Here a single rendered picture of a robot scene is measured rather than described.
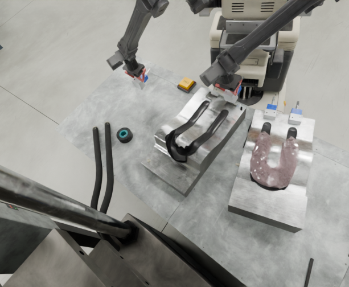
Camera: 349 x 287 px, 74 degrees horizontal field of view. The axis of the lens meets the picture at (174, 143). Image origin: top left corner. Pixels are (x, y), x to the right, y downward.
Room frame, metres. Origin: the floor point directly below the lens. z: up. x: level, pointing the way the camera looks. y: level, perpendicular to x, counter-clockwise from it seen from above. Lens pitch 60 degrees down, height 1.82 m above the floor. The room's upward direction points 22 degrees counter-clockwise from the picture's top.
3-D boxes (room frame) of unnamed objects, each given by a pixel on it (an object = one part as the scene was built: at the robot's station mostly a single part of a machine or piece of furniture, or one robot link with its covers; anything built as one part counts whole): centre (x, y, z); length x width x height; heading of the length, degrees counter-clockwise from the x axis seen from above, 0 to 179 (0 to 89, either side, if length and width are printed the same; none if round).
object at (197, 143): (0.55, -0.12, 0.92); 0.35 x 0.16 x 0.09; 123
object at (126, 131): (0.74, 0.23, 0.82); 0.08 x 0.08 x 0.04
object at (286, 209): (0.30, -0.37, 0.86); 0.50 x 0.26 x 0.11; 140
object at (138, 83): (0.98, 0.02, 0.92); 0.13 x 0.05 x 0.05; 127
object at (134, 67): (0.96, 0.05, 1.05); 0.10 x 0.07 x 0.07; 37
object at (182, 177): (0.55, -0.10, 0.87); 0.50 x 0.26 x 0.14; 123
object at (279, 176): (0.31, -0.36, 0.90); 0.26 x 0.18 x 0.08; 140
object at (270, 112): (0.55, -0.49, 0.86); 0.13 x 0.05 x 0.05; 140
